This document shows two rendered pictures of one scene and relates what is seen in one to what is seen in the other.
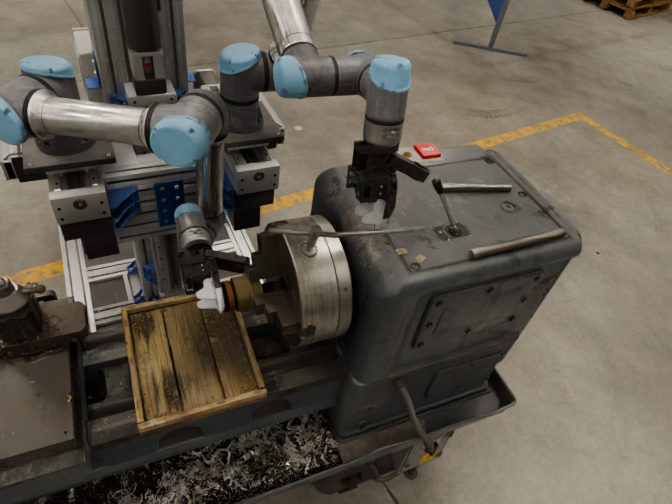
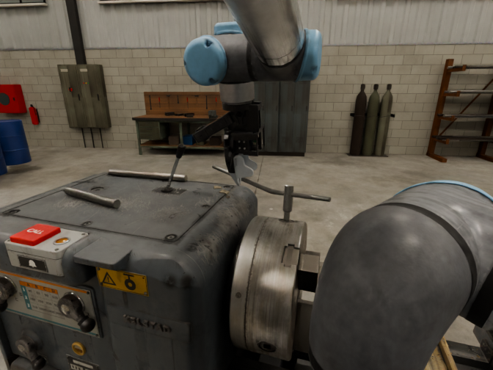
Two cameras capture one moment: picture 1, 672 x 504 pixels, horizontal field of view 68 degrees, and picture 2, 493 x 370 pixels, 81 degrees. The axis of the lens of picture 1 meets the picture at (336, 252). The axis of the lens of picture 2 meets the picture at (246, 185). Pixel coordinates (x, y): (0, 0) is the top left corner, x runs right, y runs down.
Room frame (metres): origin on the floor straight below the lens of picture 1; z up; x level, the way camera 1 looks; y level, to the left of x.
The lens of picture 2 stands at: (1.30, 0.45, 1.54)
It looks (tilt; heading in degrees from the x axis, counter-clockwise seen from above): 19 degrees down; 227
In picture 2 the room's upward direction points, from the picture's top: straight up
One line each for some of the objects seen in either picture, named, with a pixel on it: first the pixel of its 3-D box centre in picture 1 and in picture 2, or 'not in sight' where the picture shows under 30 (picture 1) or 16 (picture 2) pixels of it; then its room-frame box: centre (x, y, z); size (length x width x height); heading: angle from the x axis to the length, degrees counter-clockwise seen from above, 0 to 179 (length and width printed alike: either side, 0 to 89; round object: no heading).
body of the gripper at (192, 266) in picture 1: (199, 267); not in sight; (0.82, 0.33, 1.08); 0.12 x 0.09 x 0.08; 29
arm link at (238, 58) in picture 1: (242, 70); not in sight; (1.38, 0.37, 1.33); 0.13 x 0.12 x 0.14; 118
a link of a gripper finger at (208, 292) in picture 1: (209, 294); not in sight; (0.73, 0.27, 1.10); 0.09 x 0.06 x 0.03; 29
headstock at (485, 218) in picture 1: (429, 252); (136, 266); (1.06, -0.26, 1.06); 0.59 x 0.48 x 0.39; 120
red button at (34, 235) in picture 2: (426, 151); (36, 236); (1.26, -0.20, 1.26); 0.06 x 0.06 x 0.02; 30
